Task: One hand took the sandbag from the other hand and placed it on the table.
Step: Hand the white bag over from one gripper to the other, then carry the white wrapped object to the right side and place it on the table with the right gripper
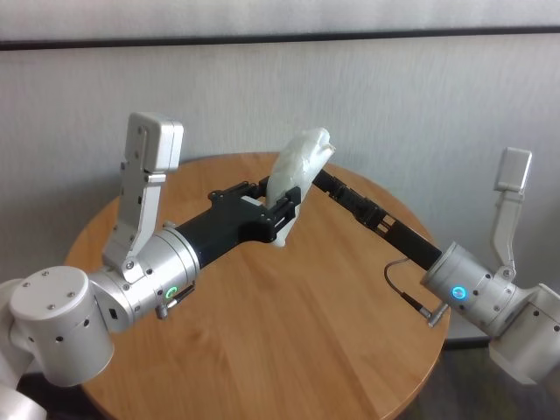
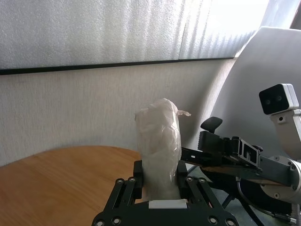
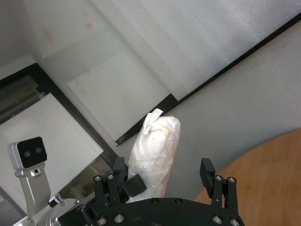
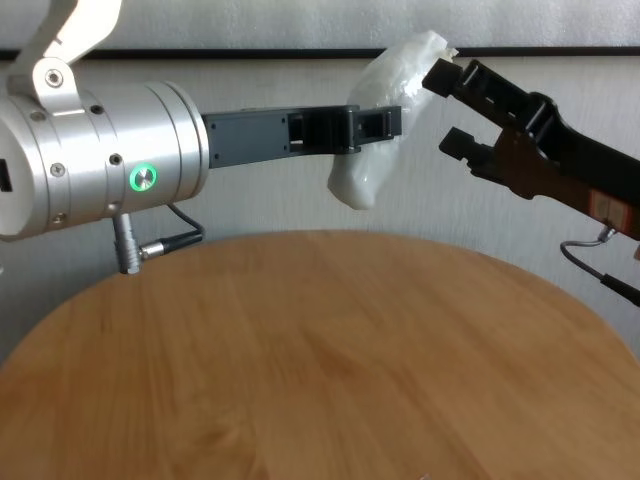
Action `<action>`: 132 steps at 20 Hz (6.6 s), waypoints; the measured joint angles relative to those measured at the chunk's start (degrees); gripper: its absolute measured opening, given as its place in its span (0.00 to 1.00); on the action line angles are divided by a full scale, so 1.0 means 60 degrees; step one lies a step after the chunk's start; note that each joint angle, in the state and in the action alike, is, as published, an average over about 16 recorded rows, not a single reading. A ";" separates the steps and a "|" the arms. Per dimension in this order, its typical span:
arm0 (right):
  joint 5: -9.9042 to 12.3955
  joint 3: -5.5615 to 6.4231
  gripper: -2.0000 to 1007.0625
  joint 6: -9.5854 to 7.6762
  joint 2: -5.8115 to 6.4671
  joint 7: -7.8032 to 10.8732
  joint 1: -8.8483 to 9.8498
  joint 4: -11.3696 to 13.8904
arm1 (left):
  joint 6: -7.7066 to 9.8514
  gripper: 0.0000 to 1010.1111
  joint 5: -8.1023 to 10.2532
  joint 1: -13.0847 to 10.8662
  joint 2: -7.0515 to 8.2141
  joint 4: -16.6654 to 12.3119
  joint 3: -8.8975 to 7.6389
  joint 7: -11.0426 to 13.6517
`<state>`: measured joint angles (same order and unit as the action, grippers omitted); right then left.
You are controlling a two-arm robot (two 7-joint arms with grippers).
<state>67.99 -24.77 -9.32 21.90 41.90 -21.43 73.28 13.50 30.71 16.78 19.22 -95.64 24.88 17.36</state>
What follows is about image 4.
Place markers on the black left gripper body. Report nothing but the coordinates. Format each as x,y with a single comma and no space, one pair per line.
260,135

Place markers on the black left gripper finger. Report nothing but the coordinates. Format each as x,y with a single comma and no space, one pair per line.
375,125

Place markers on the white sandbag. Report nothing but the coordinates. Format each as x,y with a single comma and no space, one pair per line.
385,80

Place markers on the black wall rail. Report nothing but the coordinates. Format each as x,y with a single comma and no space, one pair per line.
250,53

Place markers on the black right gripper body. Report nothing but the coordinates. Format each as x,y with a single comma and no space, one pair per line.
575,165

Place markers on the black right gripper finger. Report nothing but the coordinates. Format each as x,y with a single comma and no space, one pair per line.
480,87
465,147

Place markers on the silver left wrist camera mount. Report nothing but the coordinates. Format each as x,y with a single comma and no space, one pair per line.
75,30

